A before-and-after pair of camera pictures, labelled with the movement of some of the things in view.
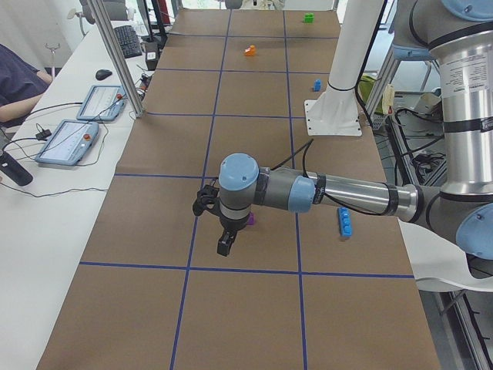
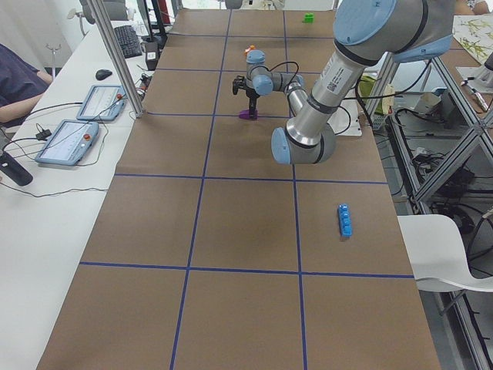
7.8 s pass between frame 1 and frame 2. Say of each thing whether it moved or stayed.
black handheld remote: stayed
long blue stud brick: stayed
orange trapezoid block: stayed
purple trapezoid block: moved
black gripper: moved
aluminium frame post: stayed
